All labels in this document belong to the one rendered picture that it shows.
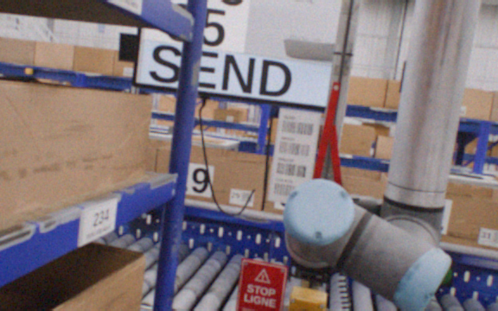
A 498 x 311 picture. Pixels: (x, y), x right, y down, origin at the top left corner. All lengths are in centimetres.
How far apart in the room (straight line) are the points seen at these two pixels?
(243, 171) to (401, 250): 106
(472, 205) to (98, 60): 585
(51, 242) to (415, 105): 54
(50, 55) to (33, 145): 690
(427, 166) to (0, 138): 57
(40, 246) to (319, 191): 39
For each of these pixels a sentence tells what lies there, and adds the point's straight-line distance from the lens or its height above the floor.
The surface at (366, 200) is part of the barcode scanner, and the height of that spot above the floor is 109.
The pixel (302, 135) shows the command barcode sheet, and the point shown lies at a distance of 102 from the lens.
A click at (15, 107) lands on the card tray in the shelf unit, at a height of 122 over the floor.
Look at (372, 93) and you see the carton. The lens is 617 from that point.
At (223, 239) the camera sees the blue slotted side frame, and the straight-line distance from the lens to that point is 169.
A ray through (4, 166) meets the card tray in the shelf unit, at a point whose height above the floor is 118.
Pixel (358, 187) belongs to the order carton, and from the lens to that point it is 164.
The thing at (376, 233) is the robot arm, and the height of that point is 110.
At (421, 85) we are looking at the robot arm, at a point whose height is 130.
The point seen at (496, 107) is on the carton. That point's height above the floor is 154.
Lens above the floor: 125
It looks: 6 degrees down
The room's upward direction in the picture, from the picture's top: 7 degrees clockwise
